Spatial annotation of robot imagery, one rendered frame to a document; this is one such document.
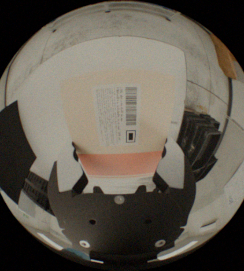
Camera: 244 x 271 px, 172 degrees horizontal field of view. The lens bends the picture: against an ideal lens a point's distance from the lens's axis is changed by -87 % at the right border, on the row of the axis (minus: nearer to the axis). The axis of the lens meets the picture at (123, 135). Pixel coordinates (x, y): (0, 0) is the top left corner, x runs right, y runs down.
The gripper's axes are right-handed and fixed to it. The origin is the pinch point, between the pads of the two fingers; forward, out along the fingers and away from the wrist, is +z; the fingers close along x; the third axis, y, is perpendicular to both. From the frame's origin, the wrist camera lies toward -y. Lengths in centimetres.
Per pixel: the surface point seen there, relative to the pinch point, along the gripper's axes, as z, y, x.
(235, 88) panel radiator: 49, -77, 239
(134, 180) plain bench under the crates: 6.3, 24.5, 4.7
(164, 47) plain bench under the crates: 6.6, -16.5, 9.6
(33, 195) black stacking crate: -12, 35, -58
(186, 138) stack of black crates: 36, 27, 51
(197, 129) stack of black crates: 27, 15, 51
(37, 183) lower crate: -1, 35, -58
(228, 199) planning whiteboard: -91, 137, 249
